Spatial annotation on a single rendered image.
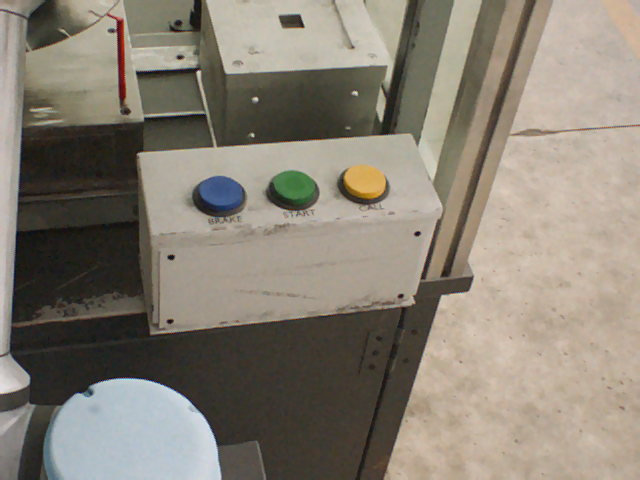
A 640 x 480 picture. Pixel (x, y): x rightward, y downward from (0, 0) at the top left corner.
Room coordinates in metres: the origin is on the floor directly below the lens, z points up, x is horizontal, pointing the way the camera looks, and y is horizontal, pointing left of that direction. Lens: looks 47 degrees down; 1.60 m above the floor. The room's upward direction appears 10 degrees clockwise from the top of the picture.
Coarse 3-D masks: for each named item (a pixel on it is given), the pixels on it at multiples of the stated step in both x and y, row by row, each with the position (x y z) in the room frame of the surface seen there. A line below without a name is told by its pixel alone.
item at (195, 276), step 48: (288, 144) 0.77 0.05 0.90; (336, 144) 0.79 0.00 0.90; (384, 144) 0.80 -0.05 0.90; (144, 192) 0.68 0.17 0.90; (192, 192) 0.69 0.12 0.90; (336, 192) 0.72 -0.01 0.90; (432, 192) 0.74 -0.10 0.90; (144, 240) 0.68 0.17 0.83; (192, 240) 0.64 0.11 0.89; (240, 240) 0.66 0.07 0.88; (288, 240) 0.67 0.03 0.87; (336, 240) 0.69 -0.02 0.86; (384, 240) 0.71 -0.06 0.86; (144, 288) 0.68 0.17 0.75; (192, 288) 0.64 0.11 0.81; (240, 288) 0.66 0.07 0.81; (288, 288) 0.67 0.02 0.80; (336, 288) 0.69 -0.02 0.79; (384, 288) 0.71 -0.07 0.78
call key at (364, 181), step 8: (352, 168) 0.74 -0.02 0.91; (360, 168) 0.75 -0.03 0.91; (368, 168) 0.75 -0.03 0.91; (376, 168) 0.75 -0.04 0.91; (352, 176) 0.73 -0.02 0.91; (360, 176) 0.74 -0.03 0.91; (368, 176) 0.74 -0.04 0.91; (376, 176) 0.74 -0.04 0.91; (344, 184) 0.73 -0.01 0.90; (352, 184) 0.72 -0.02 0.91; (360, 184) 0.72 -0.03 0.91; (368, 184) 0.73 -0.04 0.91; (376, 184) 0.73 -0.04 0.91; (384, 184) 0.73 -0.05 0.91; (352, 192) 0.72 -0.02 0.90; (360, 192) 0.72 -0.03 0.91; (368, 192) 0.72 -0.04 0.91; (376, 192) 0.72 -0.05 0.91
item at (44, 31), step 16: (48, 0) 0.87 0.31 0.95; (64, 0) 0.87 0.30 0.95; (80, 0) 0.88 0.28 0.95; (96, 0) 0.88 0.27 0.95; (112, 0) 0.89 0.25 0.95; (32, 16) 0.84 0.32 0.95; (48, 16) 0.84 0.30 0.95; (64, 16) 0.85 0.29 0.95; (80, 16) 0.85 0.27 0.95; (96, 16) 0.86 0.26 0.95; (32, 32) 0.81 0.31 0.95; (48, 32) 0.82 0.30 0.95; (80, 32) 0.83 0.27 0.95; (32, 48) 0.79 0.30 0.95
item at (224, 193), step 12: (204, 180) 0.70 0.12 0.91; (216, 180) 0.70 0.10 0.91; (228, 180) 0.70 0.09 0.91; (204, 192) 0.68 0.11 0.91; (216, 192) 0.68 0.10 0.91; (228, 192) 0.68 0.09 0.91; (240, 192) 0.69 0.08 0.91; (204, 204) 0.67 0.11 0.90; (216, 204) 0.67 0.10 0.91; (228, 204) 0.67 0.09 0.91
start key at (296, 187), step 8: (280, 176) 0.72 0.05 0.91; (288, 176) 0.72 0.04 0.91; (296, 176) 0.72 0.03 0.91; (304, 176) 0.72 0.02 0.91; (272, 184) 0.71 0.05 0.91; (280, 184) 0.71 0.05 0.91; (288, 184) 0.71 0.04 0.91; (296, 184) 0.71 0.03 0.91; (304, 184) 0.71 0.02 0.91; (312, 184) 0.71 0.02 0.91; (272, 192) 0.70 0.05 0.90; (280, 192) 0.70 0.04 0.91; (288, 192) 0.70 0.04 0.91; (296, 192) 0.70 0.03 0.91; (304, 192) 0.70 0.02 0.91; (312, 192) 0.70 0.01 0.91; (280, 200) 0.69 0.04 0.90; (288, 200) 0.69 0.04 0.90; (296, 200) 0.69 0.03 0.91; (304, 200) 0.69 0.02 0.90
